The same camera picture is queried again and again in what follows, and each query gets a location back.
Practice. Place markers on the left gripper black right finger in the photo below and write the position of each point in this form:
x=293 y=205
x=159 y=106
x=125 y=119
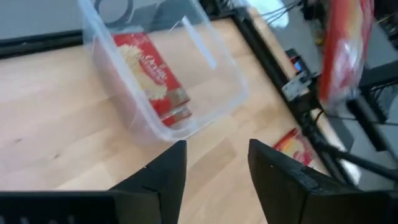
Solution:
x=280 y=186

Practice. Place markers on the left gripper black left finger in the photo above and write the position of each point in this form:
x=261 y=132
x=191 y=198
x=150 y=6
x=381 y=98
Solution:
x=161 y=186

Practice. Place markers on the red Orville popcorn bag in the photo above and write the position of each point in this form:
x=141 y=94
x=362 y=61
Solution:
x=178 y=117
x=342 y=53
x=146 y=68
x=293 y=148

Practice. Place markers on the clear plastic bin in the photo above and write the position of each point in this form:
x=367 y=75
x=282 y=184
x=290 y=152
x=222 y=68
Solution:
x=102 y=71

